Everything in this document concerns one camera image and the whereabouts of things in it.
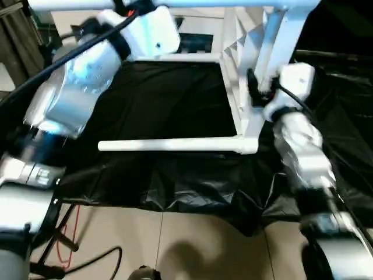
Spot white plastic table top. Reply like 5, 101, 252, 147
220, 0, 322, 156

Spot white plastic table leg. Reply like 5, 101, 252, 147
28, 0, 322, 12
97, 136, 259, 156
133, 53, 224, 63

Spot black plastic mat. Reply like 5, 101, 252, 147
0, 50, 373, 235

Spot grey metal stand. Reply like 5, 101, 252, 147
0, 0, 46, 74

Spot black bench with silver rail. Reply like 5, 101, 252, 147
294, 50, 373, 75

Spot black floor cables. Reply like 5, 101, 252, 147
63, 246, 124, 278

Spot red floor cable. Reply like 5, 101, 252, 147
55, 203, 81, 270

